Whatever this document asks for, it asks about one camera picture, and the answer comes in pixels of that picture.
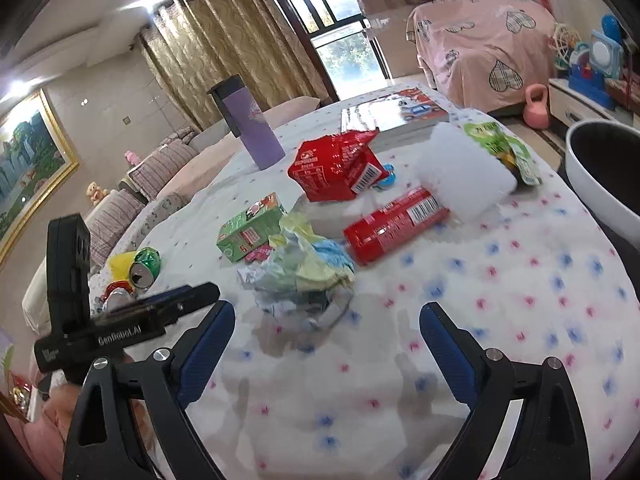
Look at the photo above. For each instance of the green drink pouch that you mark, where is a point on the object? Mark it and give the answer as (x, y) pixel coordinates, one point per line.
(520, 160)

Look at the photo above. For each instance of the small pink wrapper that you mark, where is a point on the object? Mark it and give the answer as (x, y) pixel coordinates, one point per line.
(257, 254)

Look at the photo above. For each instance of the green drink carton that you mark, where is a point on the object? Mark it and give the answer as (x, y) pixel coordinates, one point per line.
(245, 230)

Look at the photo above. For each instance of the beige sofa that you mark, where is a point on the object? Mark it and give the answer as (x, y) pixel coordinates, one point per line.
(290, 107)

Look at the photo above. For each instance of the red soda can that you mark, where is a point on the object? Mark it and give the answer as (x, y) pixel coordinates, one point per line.
(117, 297)

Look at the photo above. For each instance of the purple tumbler with black lid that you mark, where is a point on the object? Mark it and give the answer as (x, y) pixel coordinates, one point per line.
(255, 135)

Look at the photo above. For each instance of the white foam block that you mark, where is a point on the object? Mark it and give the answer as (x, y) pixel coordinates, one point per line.
(460, 170)

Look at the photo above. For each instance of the white TV cabinet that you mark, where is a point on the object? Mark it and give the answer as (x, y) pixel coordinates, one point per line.
(575, 102)

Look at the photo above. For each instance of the blue toy machine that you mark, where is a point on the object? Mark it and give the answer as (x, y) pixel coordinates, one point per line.
(592, 75)

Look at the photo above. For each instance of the stack of colourful books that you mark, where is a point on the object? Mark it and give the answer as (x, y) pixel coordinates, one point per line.
(395, 115)

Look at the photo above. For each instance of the crushed green can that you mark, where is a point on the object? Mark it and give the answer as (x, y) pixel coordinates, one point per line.
(145, 267)

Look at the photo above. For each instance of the balcony window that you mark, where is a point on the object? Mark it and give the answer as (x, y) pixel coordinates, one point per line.
(340, 45)

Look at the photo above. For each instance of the white trash bin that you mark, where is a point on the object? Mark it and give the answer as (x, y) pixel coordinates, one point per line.
(585, 185)

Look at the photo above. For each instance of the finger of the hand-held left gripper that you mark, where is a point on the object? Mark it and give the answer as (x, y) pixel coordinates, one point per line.
(165, 292)
(202, 296)

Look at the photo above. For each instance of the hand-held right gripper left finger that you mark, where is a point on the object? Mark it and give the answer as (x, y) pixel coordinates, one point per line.
(210, 345)

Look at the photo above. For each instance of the red snack bag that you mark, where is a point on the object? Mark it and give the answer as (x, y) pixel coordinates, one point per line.
(330, 165)

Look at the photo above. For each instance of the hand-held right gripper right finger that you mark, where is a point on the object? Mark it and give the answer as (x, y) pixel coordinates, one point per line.
(445, 345)

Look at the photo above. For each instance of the toy ferris wheel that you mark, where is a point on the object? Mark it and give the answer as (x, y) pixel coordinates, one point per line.
(565, 42)

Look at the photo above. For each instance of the gold-framed landscape painting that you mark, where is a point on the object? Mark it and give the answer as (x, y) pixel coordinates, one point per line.
(30, 170)

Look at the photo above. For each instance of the pink kettlebell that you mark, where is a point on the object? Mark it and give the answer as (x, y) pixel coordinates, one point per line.
(536, 112)

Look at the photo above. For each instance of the pink plush toy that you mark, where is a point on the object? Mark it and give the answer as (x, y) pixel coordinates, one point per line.
(132, 157)

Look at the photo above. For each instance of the beige patterned curtain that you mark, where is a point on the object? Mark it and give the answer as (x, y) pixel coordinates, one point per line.
(210, 35)

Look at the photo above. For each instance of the striped cushion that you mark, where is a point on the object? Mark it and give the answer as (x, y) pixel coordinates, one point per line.
(115, 222)
(165, 165)

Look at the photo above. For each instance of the crumpled plastic wrapper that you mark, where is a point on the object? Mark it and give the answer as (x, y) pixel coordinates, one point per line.
(300, 265)

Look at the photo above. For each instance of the small plush toy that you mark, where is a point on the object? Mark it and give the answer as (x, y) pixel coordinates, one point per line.
(96, 193)

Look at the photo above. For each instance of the red cylindrical canister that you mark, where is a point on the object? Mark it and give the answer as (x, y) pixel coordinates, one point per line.
(390, 225)

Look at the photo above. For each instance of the blue spiky ball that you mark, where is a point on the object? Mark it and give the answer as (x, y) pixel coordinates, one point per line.
(612, 27)

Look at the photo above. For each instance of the pink heart-patterned covered furniture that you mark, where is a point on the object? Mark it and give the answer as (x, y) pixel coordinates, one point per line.
(475, 45)

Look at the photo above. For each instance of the white floral tablecloth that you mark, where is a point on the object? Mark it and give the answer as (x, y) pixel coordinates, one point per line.
(500, 310)

